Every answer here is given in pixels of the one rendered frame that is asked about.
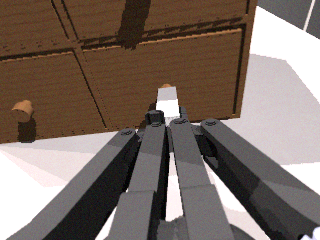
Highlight brown small chest of drawers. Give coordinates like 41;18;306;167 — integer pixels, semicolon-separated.
0;0;258;144

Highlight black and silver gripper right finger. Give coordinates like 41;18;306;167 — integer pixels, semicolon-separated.
167;87;320;240

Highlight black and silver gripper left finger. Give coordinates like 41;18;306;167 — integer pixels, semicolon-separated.
4;88;172;240

